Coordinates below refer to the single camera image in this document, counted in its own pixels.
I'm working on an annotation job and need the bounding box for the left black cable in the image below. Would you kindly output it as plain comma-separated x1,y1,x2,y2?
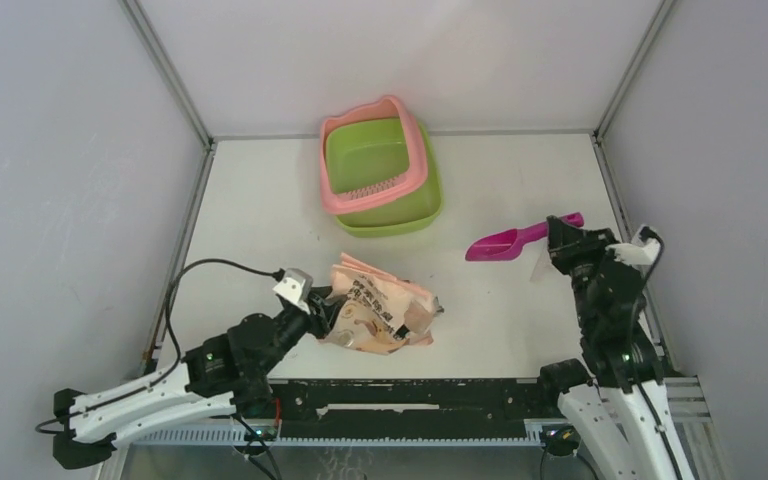
165,257,286,372

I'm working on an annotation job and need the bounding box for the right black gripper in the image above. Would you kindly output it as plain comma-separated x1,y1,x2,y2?
545,217,622,329

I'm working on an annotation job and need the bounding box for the cat litter bag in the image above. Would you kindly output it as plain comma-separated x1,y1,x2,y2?
322,253,444,355

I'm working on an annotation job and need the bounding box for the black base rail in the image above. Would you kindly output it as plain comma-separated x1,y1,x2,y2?
241,378,564,441

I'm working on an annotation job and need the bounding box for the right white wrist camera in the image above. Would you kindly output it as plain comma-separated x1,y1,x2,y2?
606,224,664,267

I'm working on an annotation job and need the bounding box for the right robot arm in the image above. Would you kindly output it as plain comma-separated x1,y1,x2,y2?
537,216,694,479

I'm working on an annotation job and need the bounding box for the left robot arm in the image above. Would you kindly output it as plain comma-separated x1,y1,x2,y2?
52,287,347,470

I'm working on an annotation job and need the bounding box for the magenta plastic scoop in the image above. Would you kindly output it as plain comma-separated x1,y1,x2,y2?
464,220,548,262

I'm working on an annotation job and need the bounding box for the pink green litter box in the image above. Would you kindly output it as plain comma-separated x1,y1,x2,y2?
319,95,444,238

